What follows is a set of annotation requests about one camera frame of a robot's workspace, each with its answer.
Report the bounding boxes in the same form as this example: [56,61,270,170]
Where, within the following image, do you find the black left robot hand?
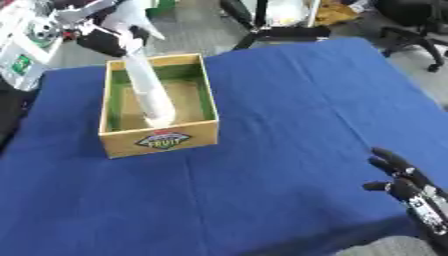
[73,23,153,59]

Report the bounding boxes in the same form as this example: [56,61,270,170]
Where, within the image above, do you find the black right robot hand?
[360,146,448,250]

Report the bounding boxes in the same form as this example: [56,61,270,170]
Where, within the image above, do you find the tan cardboard box green inside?
[96,53,221,160]

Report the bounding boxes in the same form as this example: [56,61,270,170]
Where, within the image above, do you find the black office chair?
[372,0,448,73]

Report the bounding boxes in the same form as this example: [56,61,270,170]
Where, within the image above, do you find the black tripod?
[218,0,333,51]

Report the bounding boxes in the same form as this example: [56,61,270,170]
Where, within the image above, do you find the white bag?
[266,0,322,28]

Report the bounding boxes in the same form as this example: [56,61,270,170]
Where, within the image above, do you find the yellow bag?
[313,0,371,27]

